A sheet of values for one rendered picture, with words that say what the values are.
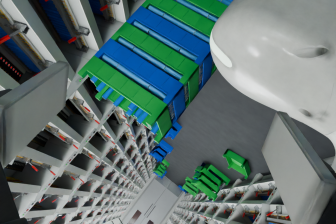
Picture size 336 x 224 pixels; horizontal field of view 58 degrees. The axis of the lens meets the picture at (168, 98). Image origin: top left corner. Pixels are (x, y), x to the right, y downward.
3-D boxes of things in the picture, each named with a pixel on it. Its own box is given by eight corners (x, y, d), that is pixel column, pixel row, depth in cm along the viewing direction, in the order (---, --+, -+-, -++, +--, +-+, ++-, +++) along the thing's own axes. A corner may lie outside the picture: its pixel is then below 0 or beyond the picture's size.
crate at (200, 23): (227, 29, 97) (213, 46, 95) (222, 61, 116) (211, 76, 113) (154, -10, 106) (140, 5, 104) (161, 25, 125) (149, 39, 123)
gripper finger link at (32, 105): (3, 171, 13) (-14, 167, 13) (65, 106, 19) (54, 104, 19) (4, 108, 12) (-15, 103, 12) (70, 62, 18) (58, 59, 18)
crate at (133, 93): (167, 104, 88) (150, 125, 86) (172, 126, 107) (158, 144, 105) (93, 54, 98) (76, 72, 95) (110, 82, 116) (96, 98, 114)
